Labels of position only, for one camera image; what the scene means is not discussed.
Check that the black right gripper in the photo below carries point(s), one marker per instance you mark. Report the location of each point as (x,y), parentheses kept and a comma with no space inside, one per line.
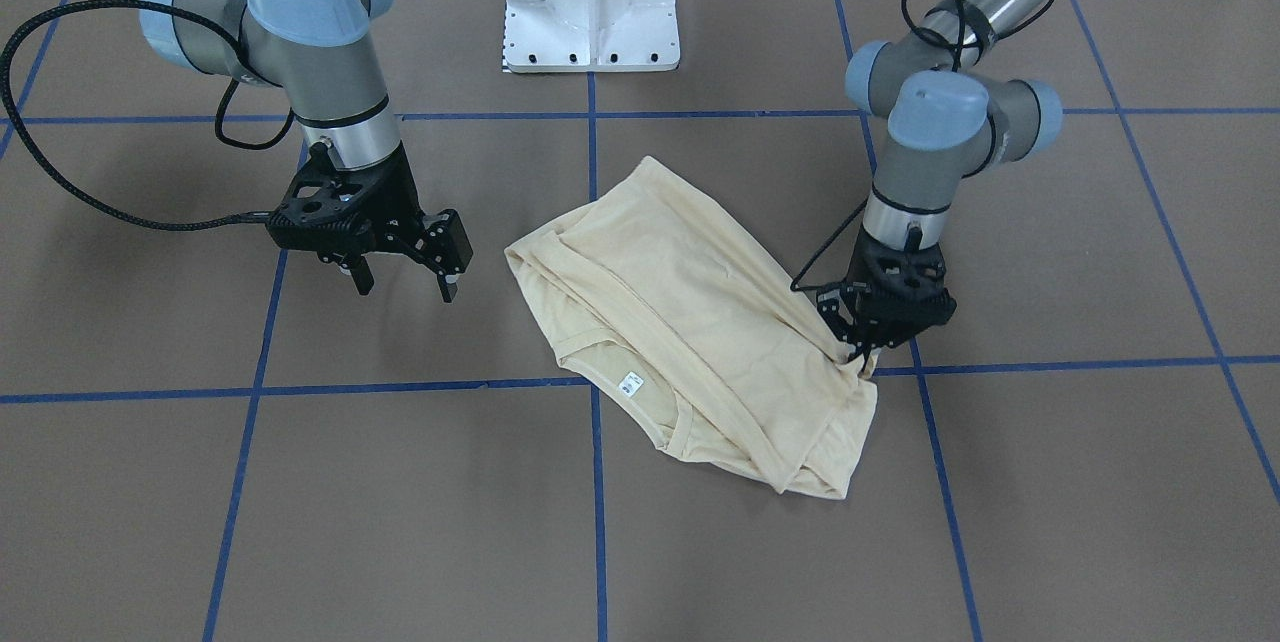
(403,190)

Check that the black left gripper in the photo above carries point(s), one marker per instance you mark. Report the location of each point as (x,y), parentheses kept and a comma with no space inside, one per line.
(838,308)

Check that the beige long-sleeve printed shirt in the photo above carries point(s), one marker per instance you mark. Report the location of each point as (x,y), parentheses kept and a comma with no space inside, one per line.
(656,295)

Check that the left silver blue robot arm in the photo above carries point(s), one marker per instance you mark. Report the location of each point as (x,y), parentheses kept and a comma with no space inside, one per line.
(945,124)

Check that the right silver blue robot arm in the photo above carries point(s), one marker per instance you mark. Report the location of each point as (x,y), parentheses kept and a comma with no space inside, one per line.
(318,52)

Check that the white camera mast pedestal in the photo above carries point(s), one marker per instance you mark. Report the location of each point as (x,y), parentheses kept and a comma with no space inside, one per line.
(581,36)

